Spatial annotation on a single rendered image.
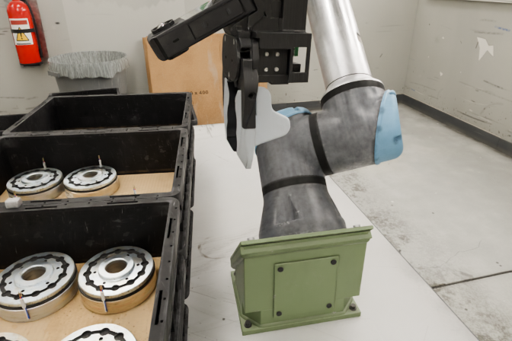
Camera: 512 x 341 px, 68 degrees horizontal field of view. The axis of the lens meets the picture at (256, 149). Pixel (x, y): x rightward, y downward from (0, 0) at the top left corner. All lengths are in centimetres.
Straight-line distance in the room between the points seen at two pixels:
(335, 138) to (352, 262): 20
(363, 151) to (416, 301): 30
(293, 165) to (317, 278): 19
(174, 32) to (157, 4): 311
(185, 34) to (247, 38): 6
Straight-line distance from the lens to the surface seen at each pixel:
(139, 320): 56
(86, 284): 59
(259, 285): 63
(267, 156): 67
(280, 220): 62
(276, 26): 43
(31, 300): 59
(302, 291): 66
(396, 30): 423
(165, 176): 88
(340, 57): 71
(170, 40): 40
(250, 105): 39
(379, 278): 82
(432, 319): 78
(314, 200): 63
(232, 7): 41
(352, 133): 64
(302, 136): 65
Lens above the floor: 124
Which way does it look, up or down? 24 degrees down
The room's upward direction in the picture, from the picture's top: straight up
